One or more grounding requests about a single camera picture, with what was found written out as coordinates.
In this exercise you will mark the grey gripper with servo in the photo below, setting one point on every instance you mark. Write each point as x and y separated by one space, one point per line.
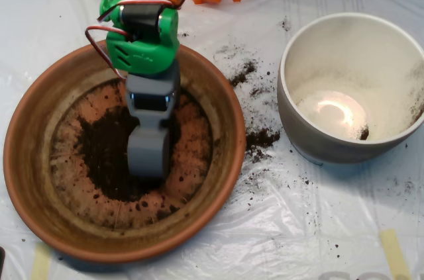
148 102

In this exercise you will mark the dark soil pile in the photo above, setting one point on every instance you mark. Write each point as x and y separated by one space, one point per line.
99 154

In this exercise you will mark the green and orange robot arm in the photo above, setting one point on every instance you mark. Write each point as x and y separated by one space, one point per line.
142 55

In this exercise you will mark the large spilled soil clump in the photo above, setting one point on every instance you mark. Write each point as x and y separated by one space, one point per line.
260 137

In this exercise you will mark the terracotta saucer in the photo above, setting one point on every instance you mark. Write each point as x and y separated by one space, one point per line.
33 161

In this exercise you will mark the small spilled soil clump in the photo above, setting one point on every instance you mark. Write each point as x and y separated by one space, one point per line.
240 78

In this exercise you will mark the white ceramic pot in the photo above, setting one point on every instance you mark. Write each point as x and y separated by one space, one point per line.
314 151

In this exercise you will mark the faded beige tape strip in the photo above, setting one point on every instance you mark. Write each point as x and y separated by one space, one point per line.
41 263

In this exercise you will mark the clear plastic sheet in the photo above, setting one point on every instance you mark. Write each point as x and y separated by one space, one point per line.
298 220

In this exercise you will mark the dark object at edge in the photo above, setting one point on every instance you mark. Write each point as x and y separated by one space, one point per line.
2 260

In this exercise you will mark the long beige tape strip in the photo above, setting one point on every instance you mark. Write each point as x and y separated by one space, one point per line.
394 253

